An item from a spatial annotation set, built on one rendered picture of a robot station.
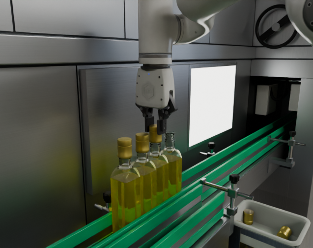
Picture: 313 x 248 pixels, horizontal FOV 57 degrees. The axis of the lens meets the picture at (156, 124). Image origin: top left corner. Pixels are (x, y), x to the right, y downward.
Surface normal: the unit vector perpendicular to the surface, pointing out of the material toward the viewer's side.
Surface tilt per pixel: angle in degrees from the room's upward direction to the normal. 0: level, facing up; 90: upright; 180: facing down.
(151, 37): 90
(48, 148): 90
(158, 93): 89
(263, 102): 90
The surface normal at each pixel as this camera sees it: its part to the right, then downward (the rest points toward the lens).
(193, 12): -0.44, 0.83
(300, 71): -0.63, 0.18
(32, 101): 0.77, 0.15
